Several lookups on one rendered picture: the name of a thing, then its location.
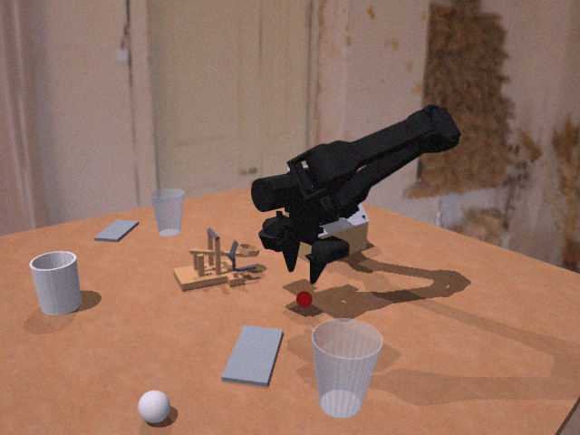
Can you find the white ball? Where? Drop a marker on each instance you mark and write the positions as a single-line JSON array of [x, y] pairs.
[[154, 406]]

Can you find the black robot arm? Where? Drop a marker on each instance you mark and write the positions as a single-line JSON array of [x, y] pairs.
[[331, 177]]

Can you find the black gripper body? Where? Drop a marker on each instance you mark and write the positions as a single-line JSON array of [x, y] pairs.
[[326, 250]]

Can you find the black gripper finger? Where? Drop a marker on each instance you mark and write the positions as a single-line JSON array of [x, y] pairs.
[[316, 268], [290, 254]]

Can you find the dark red ball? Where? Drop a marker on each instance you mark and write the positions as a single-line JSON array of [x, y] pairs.
[[304, 299]]

